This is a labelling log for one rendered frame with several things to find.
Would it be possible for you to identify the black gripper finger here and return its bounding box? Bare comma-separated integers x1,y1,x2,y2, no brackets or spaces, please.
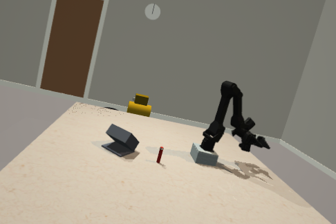
247,136,263,148
260,138,270,149

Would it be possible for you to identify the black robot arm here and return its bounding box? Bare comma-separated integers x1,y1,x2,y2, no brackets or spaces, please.
200,81,255,153

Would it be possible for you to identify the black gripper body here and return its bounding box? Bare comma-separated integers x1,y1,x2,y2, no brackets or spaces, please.
241,130,264,144

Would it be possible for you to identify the grey sloped panel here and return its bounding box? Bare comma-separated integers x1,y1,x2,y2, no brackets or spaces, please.
102,124,139,157

